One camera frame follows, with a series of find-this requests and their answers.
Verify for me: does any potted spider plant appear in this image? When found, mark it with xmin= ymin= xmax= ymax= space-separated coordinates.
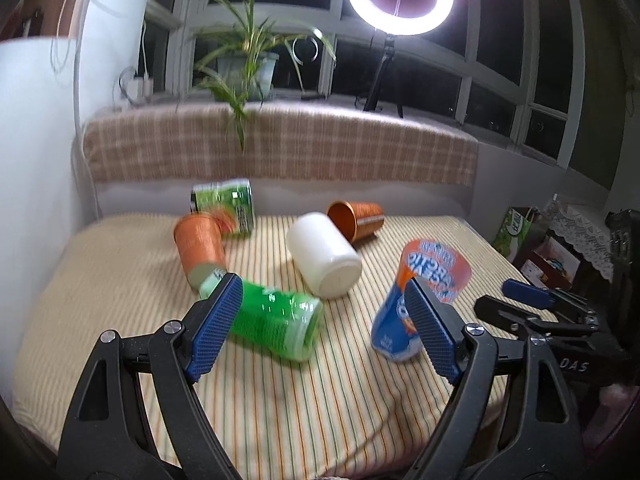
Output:
xmin=176 ymin=0 xmax=338 ymax=152

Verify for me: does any green drink can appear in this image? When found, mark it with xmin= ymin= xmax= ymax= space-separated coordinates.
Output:
xmin=191 ymin=178 xmax=256 ymax=239

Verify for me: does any checked headboard cloth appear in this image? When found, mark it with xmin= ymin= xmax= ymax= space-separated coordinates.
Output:
xmin=82 ymin=102 xmax=480 ymax=189

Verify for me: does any brown cardboard box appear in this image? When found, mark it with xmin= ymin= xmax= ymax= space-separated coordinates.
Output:
xmin=519 ymin=232 xmax=583 ymax=292

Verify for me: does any green shopping bag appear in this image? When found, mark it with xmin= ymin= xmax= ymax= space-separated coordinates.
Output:
xmin=492 ymin=206 xmax=540 ymax=262

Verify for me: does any copper metallic cup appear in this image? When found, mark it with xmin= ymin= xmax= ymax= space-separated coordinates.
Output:
xmin=326 ymin=200 xmax=385 ymax=245

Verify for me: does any white power strip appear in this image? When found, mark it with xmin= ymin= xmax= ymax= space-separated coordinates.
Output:
xmin=119 ymin=66 xmax=154 ymax=109

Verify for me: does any blue and orange printed cup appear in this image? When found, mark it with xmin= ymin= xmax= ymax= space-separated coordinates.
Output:
xmin=371 ymin=238 xmax=474 ymax=364

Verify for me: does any orange paper cup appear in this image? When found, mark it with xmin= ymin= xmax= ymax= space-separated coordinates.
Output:
xmin=173 ymin=212 xmax=229 ymax=291

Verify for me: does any white plastic cup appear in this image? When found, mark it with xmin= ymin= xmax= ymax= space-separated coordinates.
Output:
xmin=286 ymin=212 xmax=364 ymax=301

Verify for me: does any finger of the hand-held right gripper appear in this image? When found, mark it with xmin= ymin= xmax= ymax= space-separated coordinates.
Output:
xmin=501 ymin=278 xmax=591 ymax=313
xmin=473 ymin=294 xmax=603 ymax=343

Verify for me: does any white window frame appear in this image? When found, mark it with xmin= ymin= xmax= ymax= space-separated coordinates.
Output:
xmin=144 ymin=0 xmax=587 ymax=172

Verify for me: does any white cable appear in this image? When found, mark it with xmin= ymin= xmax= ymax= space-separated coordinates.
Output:
xmin=49 ymin=0 xmax=96 ymax=72

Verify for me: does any white lace cloth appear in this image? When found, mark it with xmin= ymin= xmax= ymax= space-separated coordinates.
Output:
xmin=541 ymin=194 xmax=617 ymax=282

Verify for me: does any green plastic bottle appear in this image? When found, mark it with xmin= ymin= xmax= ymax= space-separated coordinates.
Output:
xmin=199 ymin=269 xmax=325 ymax=362

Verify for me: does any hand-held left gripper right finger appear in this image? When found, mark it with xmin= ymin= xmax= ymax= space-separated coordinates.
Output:
xmin=400 ymin=277 xmax=586 ymax=480

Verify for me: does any black tripod stand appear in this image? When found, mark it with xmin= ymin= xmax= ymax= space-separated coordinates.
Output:
xmin=362 ymin=34 xmax=405 ymax=119

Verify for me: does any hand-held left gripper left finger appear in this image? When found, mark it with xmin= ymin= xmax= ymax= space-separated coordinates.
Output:
xmin=57 ymin=272 xmax=245 ymax=480

